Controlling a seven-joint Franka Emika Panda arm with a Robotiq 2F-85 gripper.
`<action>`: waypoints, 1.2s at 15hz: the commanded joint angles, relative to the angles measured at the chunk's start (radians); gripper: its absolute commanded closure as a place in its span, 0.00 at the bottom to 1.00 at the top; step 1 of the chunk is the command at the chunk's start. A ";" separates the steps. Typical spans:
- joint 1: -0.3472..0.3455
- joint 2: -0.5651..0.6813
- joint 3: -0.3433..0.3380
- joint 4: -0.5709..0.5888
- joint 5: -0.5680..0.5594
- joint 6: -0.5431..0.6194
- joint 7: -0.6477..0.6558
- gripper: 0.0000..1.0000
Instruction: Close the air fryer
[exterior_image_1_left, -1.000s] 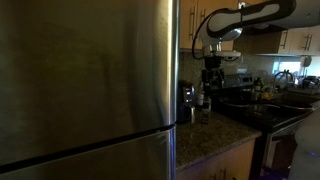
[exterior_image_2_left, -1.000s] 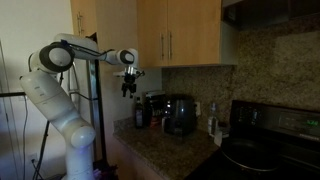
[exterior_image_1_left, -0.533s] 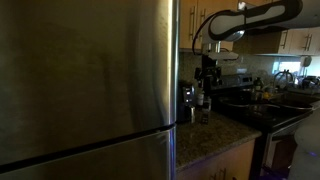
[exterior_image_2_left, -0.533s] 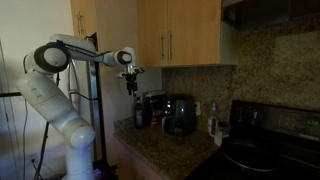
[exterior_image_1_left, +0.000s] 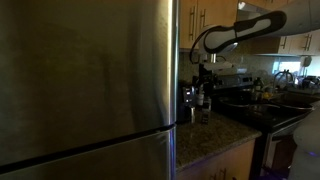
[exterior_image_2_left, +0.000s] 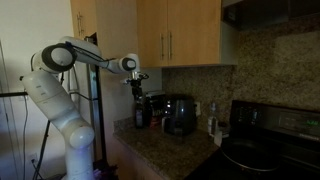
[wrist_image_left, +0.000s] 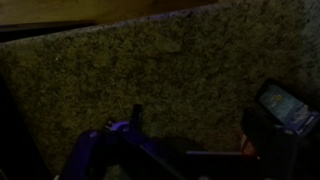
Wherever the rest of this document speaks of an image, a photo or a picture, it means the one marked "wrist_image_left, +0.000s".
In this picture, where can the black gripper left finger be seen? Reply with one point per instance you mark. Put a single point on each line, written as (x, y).
(135, 116)

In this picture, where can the small red object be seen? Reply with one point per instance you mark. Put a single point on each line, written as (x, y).
(249, 146)

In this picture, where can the blue printed box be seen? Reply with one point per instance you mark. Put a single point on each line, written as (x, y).
(283, 103)

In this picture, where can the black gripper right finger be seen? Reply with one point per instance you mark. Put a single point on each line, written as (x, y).
(206, 163)

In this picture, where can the wooden base cabinet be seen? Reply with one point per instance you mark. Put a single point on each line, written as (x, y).
(66, 10)

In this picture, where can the black countertop container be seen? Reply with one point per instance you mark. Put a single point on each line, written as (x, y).
(266, 143)

